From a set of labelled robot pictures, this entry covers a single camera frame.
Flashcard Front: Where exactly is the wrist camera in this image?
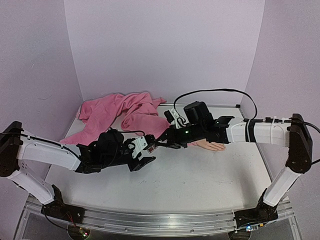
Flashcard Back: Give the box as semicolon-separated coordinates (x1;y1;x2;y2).
130;136;148;159
164;108;186;129

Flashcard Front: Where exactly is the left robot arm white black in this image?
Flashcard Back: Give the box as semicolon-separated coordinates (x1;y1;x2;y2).
0;121;155;219

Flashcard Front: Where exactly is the left black cable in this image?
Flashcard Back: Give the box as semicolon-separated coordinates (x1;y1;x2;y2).
107;127;147;137

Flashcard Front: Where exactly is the mannequin hand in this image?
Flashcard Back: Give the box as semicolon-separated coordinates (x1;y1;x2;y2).
193;139;226;152

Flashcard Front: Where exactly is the black cable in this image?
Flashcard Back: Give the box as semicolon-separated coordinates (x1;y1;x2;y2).
173;87;258;121
107;127;147;137

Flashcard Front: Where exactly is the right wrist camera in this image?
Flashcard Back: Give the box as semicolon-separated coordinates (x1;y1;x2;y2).
164;108;186;129

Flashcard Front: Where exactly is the nail polish bottle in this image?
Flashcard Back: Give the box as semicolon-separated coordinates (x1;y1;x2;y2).
147;145;157;154

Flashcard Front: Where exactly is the pink sweatshirt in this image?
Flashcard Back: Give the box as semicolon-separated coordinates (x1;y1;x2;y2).
59;91;171;146

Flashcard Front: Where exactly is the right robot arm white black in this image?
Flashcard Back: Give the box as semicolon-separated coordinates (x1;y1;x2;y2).
155;101;313;231

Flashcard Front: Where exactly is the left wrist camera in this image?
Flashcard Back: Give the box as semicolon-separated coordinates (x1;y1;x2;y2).
130;136;148;159

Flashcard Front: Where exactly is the right black cable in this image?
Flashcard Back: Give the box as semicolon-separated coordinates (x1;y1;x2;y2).
173;87;258;121

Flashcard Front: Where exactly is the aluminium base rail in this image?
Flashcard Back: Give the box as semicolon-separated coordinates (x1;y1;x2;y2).
24;199;293;232

